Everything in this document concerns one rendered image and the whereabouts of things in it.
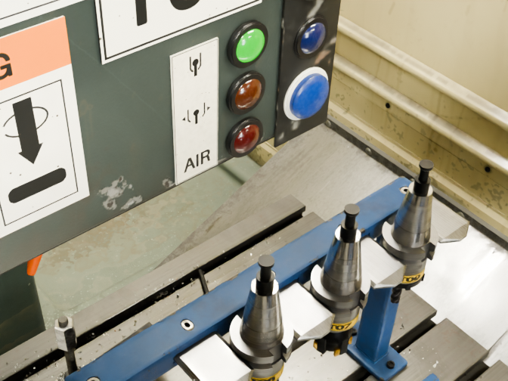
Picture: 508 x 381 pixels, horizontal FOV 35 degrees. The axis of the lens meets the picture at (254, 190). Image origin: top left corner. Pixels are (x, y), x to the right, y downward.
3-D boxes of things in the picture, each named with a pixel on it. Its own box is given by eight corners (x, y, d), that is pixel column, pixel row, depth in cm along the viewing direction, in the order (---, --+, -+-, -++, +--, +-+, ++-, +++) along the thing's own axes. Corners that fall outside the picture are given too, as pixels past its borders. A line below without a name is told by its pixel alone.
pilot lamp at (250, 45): (267, 57, 45) (269, 23, 43) (236, 71, 43) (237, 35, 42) (260, 53, 45) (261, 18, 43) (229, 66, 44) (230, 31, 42)
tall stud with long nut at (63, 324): (88, 379, 113) (77, 320, 104) (70, 389, 112) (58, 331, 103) (77, 366, 115) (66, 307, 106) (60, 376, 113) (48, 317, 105)
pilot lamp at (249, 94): (264, 105, 47) (266, 72, 45) (235, 119, 46) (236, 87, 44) (258, 100, 47) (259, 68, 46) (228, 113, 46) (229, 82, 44)
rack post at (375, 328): (407, 365, 117) (448, 218, 97) (382, 385, 114) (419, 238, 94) (358, 323, 122) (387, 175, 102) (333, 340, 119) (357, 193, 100)
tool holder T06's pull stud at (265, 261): (266, 276, 76) (267, 250, 74) (277, 287, 75) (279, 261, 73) (252, 284, 75) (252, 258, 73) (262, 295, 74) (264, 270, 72)
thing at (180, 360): (261, 380, 77) (262, 376, 77) (218, 410, 75) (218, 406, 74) (217, 335, 81) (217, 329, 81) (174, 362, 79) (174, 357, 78)
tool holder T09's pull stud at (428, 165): (419, 181, 87) (425, 156, 84) (432, 190, 86) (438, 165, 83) (409, 187, 86) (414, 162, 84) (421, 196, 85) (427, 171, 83)
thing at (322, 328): (342, 323, 83) (344, 319, 82) (305, 350, 80) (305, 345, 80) (297, 283, 87) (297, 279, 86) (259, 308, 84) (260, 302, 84)
